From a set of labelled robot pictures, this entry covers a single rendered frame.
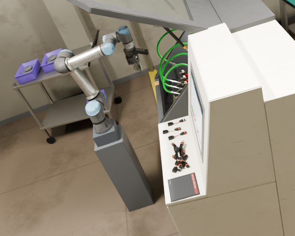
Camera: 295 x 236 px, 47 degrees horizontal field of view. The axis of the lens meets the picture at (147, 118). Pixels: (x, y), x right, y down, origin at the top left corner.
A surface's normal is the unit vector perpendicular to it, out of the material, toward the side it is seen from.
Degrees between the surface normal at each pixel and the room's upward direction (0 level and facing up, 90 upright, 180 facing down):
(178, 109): 90
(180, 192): 0
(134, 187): 90
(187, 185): 0
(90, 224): 0
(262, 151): 90
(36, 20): 90
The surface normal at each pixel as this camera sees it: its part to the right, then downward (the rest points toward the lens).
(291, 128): 0.04, 0.60
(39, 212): -0.31, -0.76
